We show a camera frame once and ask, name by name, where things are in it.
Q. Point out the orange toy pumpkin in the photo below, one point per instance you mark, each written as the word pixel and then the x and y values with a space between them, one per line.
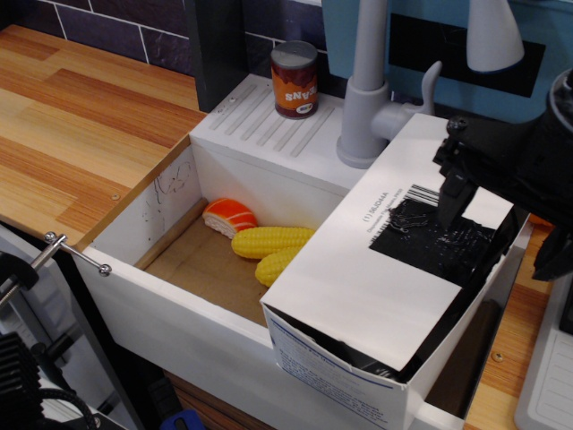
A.
pixel 539 221

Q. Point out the white toy sink unit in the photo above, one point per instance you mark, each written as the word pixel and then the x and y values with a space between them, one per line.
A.
pixel 180 298

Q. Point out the white toy stove edge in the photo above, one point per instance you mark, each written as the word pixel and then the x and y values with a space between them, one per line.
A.
pixel 545 401

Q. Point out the grey toy faucet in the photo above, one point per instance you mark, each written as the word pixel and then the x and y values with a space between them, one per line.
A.
pixel 371 119

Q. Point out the light blue panel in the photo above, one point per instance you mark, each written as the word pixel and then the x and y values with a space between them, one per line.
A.
pixel 421 33

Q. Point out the upper yellow toy corn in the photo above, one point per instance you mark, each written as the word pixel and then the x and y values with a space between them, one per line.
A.
pixel 257 243

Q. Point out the dark grey vertical post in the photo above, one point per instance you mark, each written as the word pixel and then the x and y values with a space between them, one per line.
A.
pixel 218 49

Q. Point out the brown toy beans can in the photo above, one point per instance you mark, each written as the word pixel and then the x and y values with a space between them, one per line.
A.
pixel 294 78

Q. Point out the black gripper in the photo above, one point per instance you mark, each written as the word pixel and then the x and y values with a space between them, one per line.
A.
pixel 528 164

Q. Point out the orange salmon sushi toy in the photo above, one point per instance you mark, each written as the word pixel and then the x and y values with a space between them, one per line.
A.
pixel 228 217

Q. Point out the metal clamp with black handle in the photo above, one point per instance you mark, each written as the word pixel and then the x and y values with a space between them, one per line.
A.
pixel 24 275

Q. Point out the white cardboard box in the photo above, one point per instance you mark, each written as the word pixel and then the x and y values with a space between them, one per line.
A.
pixel 368 319

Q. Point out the lower yellow toy corn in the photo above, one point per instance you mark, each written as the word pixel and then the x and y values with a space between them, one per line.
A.
pixel 271 266

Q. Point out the blue clamp handle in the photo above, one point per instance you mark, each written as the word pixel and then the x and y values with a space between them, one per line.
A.
pixel 183 420

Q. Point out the yellow toy corn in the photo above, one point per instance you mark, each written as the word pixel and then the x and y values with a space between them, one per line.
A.
pixel 257 243
pixel 271 266

